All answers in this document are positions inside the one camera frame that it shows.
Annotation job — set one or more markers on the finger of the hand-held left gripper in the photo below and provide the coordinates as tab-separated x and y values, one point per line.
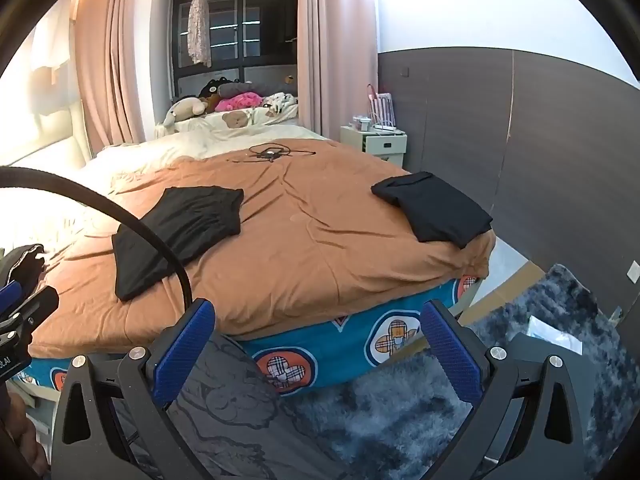
37	307

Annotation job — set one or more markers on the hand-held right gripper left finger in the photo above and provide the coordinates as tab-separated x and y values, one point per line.
184	352

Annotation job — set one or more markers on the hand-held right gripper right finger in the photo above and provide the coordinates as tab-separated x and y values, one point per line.
450	352

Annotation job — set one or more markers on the black pants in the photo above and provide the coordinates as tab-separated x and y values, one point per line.
205	215
440	215
22	260

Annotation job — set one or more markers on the folded black pants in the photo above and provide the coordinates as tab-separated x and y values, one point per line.
440	215

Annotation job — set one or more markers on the person's left hand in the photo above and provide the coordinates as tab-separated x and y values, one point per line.
25	440

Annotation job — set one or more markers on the person's grey printed clothing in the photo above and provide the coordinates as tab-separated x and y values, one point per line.
240	410

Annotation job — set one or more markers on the grey shaggy rug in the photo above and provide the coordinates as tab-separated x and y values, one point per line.
390	410

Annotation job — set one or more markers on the flat cardboard sheet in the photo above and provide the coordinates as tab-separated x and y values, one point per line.
520	280

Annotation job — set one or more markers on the clear plastic bag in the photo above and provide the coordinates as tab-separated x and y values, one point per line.
555	335

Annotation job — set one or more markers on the orange blanket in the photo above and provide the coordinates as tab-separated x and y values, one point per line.
300	240

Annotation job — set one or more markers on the white padded headboard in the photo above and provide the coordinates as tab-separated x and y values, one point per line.
50	130

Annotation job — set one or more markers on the white nightstand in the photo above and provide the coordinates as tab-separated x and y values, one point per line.
385	149

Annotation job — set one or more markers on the beige plush dog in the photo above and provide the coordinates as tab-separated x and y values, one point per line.
187	107

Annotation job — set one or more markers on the small clear container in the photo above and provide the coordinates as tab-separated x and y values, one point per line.
361	123

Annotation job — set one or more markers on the pink striped bag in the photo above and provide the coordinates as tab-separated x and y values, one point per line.
382	110

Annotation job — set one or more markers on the pink curtain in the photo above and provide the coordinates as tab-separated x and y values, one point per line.
335	60
110	60

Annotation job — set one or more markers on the dark brown plush bear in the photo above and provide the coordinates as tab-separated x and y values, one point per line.
212	92

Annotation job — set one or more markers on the grey pillow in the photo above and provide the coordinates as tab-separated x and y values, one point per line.
245	89

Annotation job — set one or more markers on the hanging floral garment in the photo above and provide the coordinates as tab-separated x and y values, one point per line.
200	30

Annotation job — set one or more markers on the dark framed window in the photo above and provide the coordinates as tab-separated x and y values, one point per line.
250	25

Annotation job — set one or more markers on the hanging dark garment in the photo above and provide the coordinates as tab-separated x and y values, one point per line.
289	10

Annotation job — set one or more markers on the white wall outlet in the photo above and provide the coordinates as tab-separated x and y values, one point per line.
633	273

